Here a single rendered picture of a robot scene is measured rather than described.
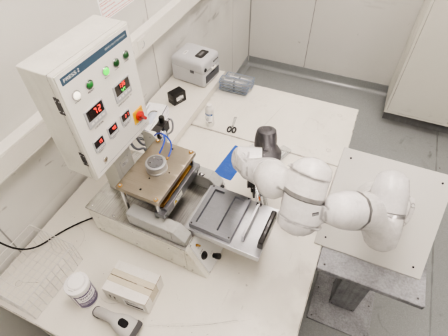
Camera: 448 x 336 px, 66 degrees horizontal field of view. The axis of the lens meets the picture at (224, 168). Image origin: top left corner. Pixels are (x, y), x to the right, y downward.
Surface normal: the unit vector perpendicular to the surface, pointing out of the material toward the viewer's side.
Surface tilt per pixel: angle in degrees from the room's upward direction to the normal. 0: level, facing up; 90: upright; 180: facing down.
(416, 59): 90
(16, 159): 90
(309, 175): 44
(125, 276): 1
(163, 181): 0
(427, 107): 90
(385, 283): 0
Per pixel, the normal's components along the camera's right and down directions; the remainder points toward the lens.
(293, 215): -0.39, 0.15
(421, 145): -0.01, -0.66
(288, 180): -0.91, -0.19
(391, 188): -0.40, -0.19
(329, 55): -0.40, 0.69
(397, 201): 0.02, 0.05
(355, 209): 0.48, -0.16
